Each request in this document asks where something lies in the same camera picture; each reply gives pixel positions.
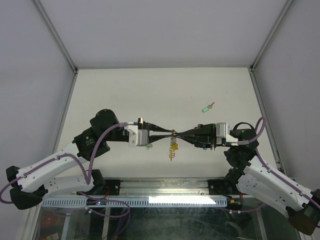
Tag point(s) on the white slotted cable duct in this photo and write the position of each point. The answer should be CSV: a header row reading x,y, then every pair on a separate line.
x,y
137,202

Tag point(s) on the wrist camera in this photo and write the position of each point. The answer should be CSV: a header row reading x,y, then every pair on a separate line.
x,y
223,137
132,129

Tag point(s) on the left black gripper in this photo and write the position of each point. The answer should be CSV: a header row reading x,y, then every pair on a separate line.
x,y
146,126

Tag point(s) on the bright green tag key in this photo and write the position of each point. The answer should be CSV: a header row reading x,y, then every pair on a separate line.
x,y
149,146

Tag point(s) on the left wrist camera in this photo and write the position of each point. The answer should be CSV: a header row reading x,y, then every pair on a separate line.
x,y
132,129

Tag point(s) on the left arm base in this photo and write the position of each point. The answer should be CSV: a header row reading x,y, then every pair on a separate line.
x,y
103,186

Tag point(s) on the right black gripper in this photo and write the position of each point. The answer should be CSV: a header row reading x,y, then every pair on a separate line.
x,y
204,136

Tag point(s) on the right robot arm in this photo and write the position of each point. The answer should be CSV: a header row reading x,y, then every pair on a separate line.
x,y
251,175

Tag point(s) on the light green tag key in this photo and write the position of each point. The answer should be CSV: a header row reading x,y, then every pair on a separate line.
x,y
208,107

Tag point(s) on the aluminium mounting rail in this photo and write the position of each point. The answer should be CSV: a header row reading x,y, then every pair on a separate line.
x,y
145,187

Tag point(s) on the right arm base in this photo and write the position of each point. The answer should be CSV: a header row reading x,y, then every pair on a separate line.
x,y
226,186

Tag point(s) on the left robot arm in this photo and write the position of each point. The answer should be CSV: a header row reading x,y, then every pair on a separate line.
x,y
71,169

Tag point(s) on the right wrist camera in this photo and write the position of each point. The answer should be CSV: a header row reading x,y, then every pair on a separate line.
x,y
223,137

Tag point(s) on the keyring with yellow handle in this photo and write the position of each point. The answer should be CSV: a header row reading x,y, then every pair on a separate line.
x,y
173,146

